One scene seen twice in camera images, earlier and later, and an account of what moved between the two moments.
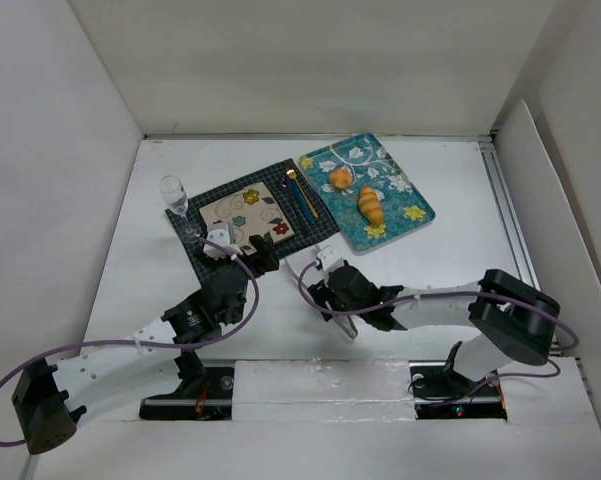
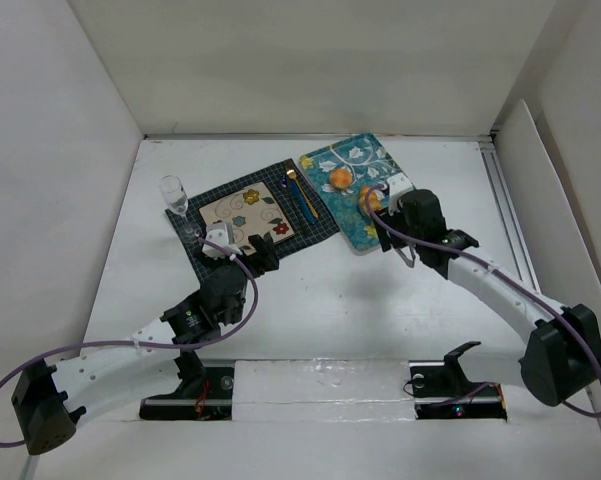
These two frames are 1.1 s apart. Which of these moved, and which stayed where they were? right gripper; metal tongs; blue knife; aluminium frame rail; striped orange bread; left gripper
Moved: right gripper; metal tongs
Stayed: striped orange bread; blue knife; left gripper; aluminium frame rail
